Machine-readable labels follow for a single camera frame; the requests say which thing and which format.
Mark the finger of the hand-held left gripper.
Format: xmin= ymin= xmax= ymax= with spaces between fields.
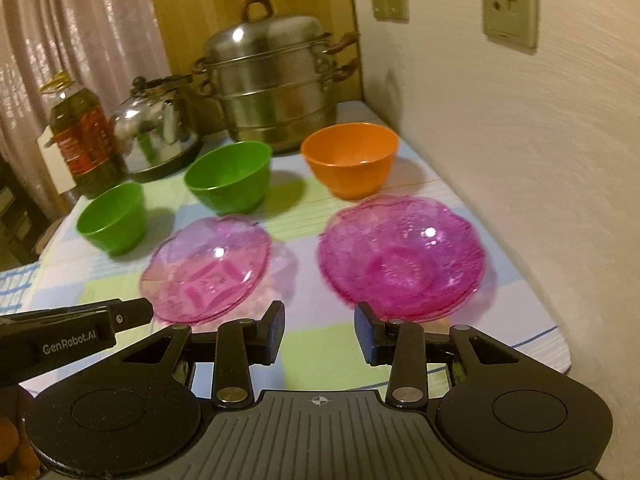
xmin=0 ymin=298 xmax=154 ymax=333

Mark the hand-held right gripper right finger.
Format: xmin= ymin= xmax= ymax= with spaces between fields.
xmin=353 ymin=302 xmax=523 ymax=409

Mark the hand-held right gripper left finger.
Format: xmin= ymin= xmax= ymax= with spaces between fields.
xmin=120 ymin=301 xmax=287 ymax=409

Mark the light pink glass plate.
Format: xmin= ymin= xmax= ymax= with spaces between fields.
xmin=139 ymin=213 xmax=296 ymax=325

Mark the large green plastic bowl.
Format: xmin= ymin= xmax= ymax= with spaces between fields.
xmin=184 ymin=141 xmax=273 ymax=217

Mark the orange plastic bowl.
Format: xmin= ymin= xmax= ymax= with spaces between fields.
xmin=300 ymin=122 xmax=400 ymax=200

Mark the blue striped towel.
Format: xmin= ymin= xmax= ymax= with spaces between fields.
xmin=0 ymin=267 xmax=40 ymax=312

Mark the dark pink glass plate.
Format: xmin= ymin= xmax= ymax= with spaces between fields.
xmin=317 ymin=195 xmax=488 ymax=322

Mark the small green plastic bowl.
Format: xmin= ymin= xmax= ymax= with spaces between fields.
xmin=76 ymin=182 xmax=149 ymax=257

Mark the dark wooden shelf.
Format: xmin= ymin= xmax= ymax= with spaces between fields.
xmin=0 ymin=155 xmax=52 ymax=267

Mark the cardboard box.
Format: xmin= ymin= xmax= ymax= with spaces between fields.
xmin=37 ymin=127 xmax=76 ymax=195

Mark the cooking oil bottle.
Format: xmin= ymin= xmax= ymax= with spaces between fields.
xmin=41 ymin=71 xmax=128 ymax=200

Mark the stainless steel kettle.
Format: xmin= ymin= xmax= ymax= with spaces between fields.
xmin=109 ymin=74 xmax=203 ymax=184

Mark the stainless steel steamer pot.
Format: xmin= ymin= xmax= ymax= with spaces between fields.
xmin=192 ymin=0 xmax=361 ymax=156

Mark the pink curtain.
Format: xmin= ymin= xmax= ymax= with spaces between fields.
xmin=0 ymin=0 xmax=172 ymax=211

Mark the large beige wall socket plate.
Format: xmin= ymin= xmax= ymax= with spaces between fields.
xmin=481 ymin=0 xmax=539 ymax=50

